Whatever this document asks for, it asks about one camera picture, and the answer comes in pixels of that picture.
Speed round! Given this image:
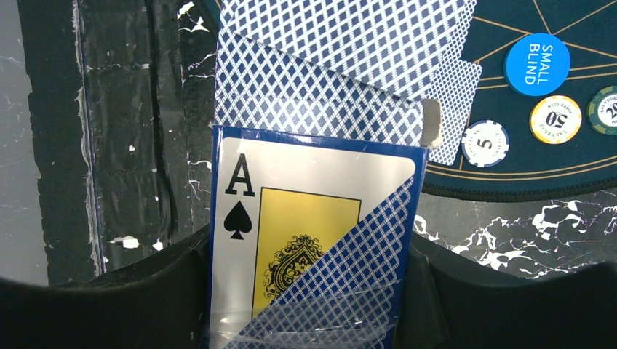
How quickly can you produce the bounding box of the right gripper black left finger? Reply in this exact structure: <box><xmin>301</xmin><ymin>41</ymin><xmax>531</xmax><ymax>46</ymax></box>
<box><xmin>1</xmin><ymin>228</ymin><xmax>209</xmax><ymax>348</ymax></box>

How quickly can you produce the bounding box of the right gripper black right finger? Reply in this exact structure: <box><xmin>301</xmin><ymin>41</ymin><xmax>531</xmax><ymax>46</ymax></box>
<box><xmin>394</xmin><ymin>235</ymin><xmax>616</xmax><ymax>348</ymax></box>

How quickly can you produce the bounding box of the playing card deck box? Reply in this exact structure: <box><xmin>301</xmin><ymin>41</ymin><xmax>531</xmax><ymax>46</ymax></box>
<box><xmin>207</xmin><ymin>126</ymin><xmax>428</xmax><ymax>348</ymax></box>

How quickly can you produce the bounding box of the white chip mat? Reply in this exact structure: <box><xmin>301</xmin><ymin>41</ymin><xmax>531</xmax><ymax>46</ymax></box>
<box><xmin>461</xmin><ymin>120</ymin><xmax>510</xmax><ymax>168</ymax></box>

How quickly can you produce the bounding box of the yellow chip mat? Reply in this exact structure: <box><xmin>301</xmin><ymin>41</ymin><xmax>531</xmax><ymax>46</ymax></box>
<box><xmin>529</xmin><ymin>95</ymin><xmax>582</xmax><ymax>145</ymax></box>

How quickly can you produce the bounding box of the blue backed card mat bottom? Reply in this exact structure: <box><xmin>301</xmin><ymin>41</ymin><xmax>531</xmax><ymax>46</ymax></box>
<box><xmin>426</xmin><ymin>43</ymin><xmax>483</xmax><ymax>167</ymax></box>

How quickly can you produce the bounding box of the blue backed playing card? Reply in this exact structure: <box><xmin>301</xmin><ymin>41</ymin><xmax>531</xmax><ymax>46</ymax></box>
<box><xmin>215</xmin><ymin>28</ymin><xmax>423</xmax><ymax>146</ymax></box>

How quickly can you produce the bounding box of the green chip mat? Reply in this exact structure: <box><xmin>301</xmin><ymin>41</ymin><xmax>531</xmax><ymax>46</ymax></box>
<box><xmin>586</xmin><ymin>85</ymin><xmax>616</xmax><ymax>136</ymax></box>

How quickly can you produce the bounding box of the blue dealer button disc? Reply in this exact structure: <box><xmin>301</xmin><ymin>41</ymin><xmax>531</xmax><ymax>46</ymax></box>
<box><xmin>503</xmin><ymin>33</ymin><xmax>571</xmax><ymax>97</ymax></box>

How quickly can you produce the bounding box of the round dark blue poker mat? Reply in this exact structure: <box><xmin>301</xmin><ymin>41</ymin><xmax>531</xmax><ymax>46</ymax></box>
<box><xmin>218</xmin><ymin>1</ymin><xmax>616</xmax><ymax>202</ymax></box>

